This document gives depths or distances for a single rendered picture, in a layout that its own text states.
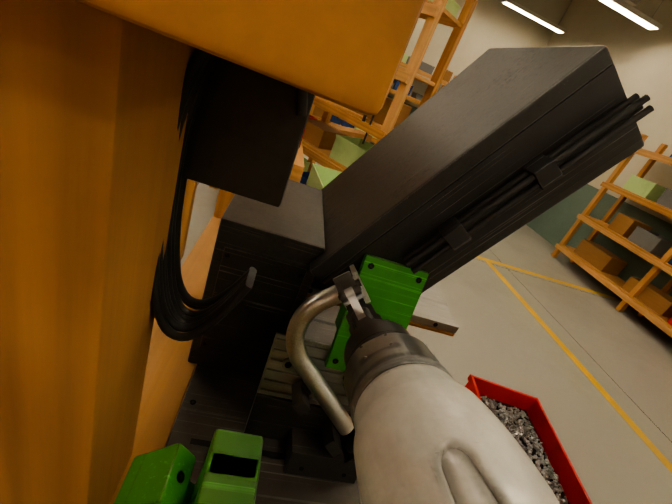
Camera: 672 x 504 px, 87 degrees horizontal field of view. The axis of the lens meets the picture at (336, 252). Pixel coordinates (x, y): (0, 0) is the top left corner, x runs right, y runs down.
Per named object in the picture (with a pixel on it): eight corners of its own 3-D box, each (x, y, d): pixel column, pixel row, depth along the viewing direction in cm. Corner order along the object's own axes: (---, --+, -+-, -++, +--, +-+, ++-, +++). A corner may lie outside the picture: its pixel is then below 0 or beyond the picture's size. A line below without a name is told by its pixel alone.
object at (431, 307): (431, 294, 92) (437, 285, 91) (452, 338, 78) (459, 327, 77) (285, 252, 84) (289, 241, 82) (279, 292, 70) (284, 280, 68)
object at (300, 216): (284, 297, 102) (324, 190, 87) (274, 382, 76) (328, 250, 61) (220, 280, 98) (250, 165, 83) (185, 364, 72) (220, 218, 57)
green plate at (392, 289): (374, 356, 72) (412, 260, 67) (385, 380, 64) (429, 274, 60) (319, 343, 69) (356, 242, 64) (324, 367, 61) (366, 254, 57)
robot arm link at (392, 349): (439, 341, 27) (412, 310, 33) (333, 394, 27) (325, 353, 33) (475, 426, 30) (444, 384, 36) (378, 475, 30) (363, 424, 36)
